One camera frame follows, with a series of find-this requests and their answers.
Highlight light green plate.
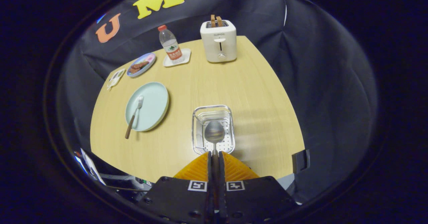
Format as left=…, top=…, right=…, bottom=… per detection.
left=125, top=82, right=170, bottom=132

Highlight metal fork wooden handle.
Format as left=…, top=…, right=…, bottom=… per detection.
left=125, top=95, right=144, bottom=139

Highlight white and blue papers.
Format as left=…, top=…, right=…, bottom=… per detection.
left=74, top=148, right=107, bottom=186

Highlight black backdrop cloth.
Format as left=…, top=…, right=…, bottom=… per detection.
left=57, top=0, right=378, bottom=204

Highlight white divided sauce dish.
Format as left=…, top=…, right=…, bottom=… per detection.
left=107, top=69, right=126, bottom=91

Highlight blue and pink plate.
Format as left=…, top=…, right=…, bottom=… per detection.
left=126, top=52, right=156, bottom=78

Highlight metal mesh basket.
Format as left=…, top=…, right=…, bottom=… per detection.
left=192, top=105, right=236, bottom=155

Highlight small white square tray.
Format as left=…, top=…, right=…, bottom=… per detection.
left=163, top=48, right=191, bottom=67

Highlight black table clamp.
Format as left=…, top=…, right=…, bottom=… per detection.
left=292, top=149, right=310, bottom=174

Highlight clear water bottle red cap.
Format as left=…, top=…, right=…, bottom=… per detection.
left=158, top=25, right=183, bottom=61

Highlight white toaster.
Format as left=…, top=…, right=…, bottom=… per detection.
left=200, top=19, right=237, bottom=63

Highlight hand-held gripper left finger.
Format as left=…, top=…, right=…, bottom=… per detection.
left=137, top=151, right=213, bottom=224

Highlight metal spoon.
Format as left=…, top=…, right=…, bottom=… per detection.
left=204, top=120, right=225, bottom=184

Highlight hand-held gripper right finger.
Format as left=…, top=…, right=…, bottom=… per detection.
left=219, top=151, right=298, bottom=224

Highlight brown meat slices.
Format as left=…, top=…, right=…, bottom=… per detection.
left=129, top=61, right=149, bottom=74

